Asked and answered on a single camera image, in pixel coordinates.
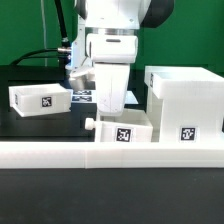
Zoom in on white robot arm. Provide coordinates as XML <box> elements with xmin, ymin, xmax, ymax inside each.
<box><xmin>69</xmin><ymin>0</ymin><xmax>175</xmax><ymax>117</ymax></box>

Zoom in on white drawer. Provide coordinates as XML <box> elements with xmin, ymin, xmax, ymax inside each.
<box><xmin>8</xmin><ymin>83</ymin><xmax>71</xmax><ymax>117</ymax></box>
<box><xmin>85</xmin><ymin>109</ymin><xmax>153</xmax><ymax>143</ymax></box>

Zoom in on white marker sheet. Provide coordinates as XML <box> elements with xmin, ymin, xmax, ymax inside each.
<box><xmin>69</xmin><ymin>89</ymin><xmax>138</xmax><ymax>105</ymax></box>

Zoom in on white drawer cabinet box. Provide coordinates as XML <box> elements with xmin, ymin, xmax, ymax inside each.
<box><xmin>144</xmin><ymin>66</ymin><xmax>224</xmax><ymax>143</ymax></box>

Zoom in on black cable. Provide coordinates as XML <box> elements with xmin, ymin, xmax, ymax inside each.
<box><xmin>9</xmin><ymin>0</ymin><xmax>72</xmax><ymax>66</ymax></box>

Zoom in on white L-shaped fence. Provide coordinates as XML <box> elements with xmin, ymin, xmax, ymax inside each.
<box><xmin>0</xmin><ymin>142</ymin><xmax>224</xmax><ymax>169</ymax></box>

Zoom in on white front drawer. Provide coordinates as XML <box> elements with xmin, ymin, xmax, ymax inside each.
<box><xmin>85</xmin><ymin>109</ymin><xmax>153</xmax><ymax>143</ymax></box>

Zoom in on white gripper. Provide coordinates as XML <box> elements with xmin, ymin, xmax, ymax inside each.
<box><xmin>94</xmin><ymin>63</ymin><xmax>130</xmax><ymax>117</ymax></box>

